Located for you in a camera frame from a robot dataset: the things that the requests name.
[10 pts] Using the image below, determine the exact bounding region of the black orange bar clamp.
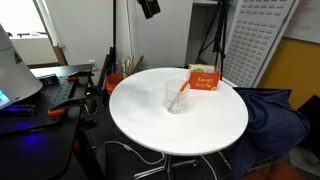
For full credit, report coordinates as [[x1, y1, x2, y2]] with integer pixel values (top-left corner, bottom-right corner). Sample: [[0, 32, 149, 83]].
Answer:
[[47, 94, 93, 117], [65, 69, 94, 83]]

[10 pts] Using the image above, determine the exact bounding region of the black perforated breadboard table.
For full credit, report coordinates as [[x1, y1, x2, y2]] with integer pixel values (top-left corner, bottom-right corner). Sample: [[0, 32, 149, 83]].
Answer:
[[0, 63, 99, 180]]

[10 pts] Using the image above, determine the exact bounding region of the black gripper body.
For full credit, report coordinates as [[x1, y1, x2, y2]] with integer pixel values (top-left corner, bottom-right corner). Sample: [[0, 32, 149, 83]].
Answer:
[[137, 0, 162, 20]]

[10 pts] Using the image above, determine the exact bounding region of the clear plastic cup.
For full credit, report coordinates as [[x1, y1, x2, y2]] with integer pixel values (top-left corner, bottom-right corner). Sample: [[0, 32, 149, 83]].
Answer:
[[163, 78, 191, 115]]

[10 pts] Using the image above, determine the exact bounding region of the colourful book box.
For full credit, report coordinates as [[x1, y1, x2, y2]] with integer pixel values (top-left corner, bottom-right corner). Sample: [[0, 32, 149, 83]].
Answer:
[[187, 63, 222, 92]]

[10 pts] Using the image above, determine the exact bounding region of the chrome table base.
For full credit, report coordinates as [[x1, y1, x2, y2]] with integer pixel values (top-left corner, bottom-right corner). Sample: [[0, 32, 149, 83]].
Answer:
[[133, 153, 198, 180]]

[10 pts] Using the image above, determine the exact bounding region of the white cable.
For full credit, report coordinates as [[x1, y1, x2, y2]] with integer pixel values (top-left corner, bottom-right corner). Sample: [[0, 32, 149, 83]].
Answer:
[[199, 154, 219, 180], [104, 140, 166, 166]]

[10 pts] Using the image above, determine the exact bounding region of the white perforated panel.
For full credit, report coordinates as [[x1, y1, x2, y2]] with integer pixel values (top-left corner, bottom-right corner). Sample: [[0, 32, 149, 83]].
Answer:
[[213, 0, 298, 88]]

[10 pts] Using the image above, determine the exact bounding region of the wooden sticks bundle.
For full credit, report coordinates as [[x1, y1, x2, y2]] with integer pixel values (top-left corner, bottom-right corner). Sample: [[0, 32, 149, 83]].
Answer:
[[120, 54, 145, 80]]

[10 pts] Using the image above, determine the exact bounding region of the orange marker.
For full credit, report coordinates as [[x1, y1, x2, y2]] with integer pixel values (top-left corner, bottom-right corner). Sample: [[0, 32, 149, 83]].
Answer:
[[167, 80, 190, 111]]

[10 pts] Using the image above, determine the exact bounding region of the dark blue blanket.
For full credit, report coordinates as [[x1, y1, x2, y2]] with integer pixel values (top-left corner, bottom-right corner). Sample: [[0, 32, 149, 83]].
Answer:
[[226, 87, 311, 180]]

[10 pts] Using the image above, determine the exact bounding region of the orange bucket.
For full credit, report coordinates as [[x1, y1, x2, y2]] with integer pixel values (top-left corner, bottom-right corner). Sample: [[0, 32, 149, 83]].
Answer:
[[105, 72, 123, 96]]

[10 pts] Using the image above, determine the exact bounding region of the black vertical pole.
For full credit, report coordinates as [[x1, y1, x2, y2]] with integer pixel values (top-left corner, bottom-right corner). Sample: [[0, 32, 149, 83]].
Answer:
[[112, 0, 118, 74]]

